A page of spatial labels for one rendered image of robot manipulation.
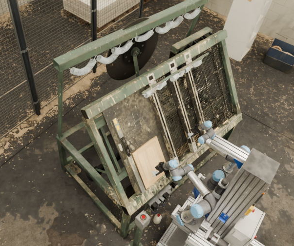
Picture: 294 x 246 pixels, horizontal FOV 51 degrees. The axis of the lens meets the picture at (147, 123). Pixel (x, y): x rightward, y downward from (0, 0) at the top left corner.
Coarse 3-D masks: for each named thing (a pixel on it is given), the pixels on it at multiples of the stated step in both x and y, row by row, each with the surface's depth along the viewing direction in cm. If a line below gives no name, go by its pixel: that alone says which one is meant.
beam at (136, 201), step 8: (240, 112) 445; (240, 120) 447; (224, 128) 425; (200, 144) 401; (192, 152) 390; (200, 152) 399; (184, 160) 382; (192, 160) 392; (152, 184) 356; (144, 192) 348; (128, 200) 344; (136, 200) 341; (144, 200) 348; (128, 208) 336; (136, 208) 343
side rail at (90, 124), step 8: (88, 120) 291; (88, 128) 300; (96, 128) 298; (96, 136) 299; (96, 144) 306; (104, 152) 307; (104, 160) 312; (112, 168) 316; (112, 176) 317; (112, 184) 328; (120, 184) 324; (120, 192) 326; (120, 200) 336
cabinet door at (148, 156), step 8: (144, 144) 343; (152, 144) 350; (136, 152) 337; (144, 152) 344; (152, 152) 352; (160, 152) 359; (136, 160) 338; (144, 160) 346; (152, 160) 353; (160, 160) 361; (144, 168) 347; (152, 168) 355; (144, 176) 348; (160, 176) 364; (144, 184) 351
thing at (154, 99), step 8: (152, 80) 327; (152, 88) 328; (160, 88) 322; (152, 96) 335; (152, 104) 342; (160, 112) 346; (160, 120) 347; (160, 128) 355; (168, 136) 358; (168, 144) 359; (168, 152) 368; (176, 160) 370
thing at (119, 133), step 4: (112, 120) 310; (116, 120) 312; (112, 124) 315; (116, 124) 313; (116, 128) 314; (120, 128) 317; (116, 132) 317; (120, 132) 317; (120, 136) 318; (120, 140) 319; (124, 152) 327; (128, 160) 329; (132, 160) 332; (132, 164) 333; (132, 168) 333; (136, 168) 337; (132, 172) 338; (136, 172) 337; (136, 176) 338; (136, 180) 340; (140, 180) 342; (140, 184) 343; (140, 188) 344; (144, 188) 348; (140, 192) 349
